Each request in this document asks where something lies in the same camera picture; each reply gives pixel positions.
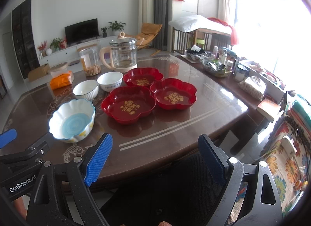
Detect bagged snacks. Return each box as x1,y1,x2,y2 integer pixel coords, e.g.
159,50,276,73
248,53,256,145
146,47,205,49
238,76,267,101

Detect white bowl blue text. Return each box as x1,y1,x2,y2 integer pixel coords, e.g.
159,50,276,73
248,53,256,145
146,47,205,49
97,72,123,92

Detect orange book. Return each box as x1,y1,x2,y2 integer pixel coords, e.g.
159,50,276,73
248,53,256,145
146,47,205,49
256,99,281,122

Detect red flower plate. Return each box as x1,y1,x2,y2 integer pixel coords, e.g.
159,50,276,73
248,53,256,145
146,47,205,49
101,86,156,124
123,67,164,88
150,78,197,110

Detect glass kettle cream handle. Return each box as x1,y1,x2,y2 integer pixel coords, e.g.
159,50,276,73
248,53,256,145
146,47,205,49
99,32,138,73

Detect clear plastic snack jar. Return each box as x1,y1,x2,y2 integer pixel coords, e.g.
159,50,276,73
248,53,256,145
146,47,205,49
79,44,101,77

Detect red blanket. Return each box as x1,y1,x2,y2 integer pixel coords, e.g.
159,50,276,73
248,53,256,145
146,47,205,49
207,17,238,46

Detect cardboard box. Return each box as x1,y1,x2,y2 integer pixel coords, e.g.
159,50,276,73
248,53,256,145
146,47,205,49
28,64,50,82

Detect left hand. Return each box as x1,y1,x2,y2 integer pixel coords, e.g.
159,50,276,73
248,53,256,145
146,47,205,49
14,197,27,220

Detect white lidded jar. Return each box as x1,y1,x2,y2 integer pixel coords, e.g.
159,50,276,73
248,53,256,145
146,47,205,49
234,64,248,82

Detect floral sofa cover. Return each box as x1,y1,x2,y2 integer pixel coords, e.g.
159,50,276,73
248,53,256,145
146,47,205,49
236,93,310,216

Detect black television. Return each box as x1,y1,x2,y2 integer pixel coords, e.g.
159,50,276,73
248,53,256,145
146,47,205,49
64,18,99,45

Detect red flower plate front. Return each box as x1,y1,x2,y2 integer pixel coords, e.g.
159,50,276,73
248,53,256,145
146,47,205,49
101,86,156,124

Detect wooden crib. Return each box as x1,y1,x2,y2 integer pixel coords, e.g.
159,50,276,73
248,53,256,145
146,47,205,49
172,28,233,54

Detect orange lounge chair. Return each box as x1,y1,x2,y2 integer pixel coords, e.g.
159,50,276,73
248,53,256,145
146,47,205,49
135,23,162,50

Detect white tv cabinet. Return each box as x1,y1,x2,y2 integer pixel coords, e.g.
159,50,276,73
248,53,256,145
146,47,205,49
39,36,117,67

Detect white pillow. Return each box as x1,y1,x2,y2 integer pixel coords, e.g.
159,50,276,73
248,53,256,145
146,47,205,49
168,15,232,35

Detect green potted plant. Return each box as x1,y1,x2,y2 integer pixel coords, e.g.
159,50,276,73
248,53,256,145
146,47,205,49
108,21,127,36

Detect blue scalloped ceramic bowl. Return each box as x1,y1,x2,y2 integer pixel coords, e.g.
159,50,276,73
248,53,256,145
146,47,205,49
48,99,96,143

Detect orange tissue pack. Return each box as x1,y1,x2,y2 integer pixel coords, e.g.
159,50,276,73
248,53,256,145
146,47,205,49
50,71,74,90

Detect white ribbed bowl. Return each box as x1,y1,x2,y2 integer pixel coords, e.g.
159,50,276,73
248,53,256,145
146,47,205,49
73,80,99,101

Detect white standing air conditioner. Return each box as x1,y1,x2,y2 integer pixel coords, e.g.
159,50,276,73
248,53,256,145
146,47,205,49
138,0,155,32

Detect red flower plate back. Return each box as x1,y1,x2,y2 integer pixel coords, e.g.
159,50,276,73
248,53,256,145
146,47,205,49
123,67,164,88

